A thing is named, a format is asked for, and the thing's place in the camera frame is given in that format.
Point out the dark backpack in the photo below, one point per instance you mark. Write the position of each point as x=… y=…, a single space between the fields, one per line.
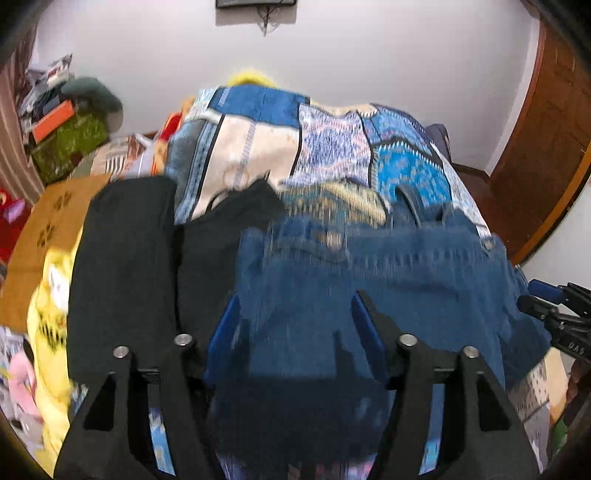
x=438 y=141

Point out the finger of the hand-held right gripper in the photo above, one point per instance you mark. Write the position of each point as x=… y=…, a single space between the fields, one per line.
x=547 y=288
x=538 y=309

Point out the pink plush toy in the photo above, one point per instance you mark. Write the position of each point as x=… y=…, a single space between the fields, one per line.
x=25 y=383

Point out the striped brown curtain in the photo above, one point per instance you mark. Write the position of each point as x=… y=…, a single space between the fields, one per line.
x=14 y=138

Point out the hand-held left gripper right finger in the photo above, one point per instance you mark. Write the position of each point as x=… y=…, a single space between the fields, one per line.
x=369 y=332

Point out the yellow plush toy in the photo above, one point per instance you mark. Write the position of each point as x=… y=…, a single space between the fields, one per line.
x=251 y=77

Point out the blue denim jacket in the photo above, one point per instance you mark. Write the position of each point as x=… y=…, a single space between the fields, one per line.
x=314 y=277

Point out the blue patchwork blanket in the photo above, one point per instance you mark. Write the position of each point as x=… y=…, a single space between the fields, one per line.
x=258 y=138

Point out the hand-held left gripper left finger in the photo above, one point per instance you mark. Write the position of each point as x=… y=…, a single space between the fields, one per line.
x=224 y=334

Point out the wooden laptop table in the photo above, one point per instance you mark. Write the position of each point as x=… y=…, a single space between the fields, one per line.
x=41 y=235

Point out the orange box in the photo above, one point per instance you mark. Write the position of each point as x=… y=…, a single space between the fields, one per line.
x=53 y=121

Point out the small folded black garment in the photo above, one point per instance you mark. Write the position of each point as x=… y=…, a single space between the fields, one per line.
x=212 y=258

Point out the red plush toy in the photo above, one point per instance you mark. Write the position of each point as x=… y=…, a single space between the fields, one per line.
x=11 y=226

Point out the large folded black garment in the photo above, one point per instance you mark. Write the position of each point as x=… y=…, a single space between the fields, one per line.
x=122 y=258

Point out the striped beige cloth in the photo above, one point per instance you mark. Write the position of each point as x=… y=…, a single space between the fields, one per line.
x=120 y=154

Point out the yellow printed garment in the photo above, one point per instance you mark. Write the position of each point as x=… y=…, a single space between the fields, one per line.
x=51 y=323

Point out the small wall monitor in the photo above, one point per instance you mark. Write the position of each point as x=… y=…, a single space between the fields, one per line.
x=256 y=3

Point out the brown wooden wardrobe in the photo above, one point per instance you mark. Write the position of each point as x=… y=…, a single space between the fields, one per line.
x=545 y=147

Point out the dark grey-green cushion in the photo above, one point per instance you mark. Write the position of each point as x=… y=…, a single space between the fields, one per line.
x=97 y=99

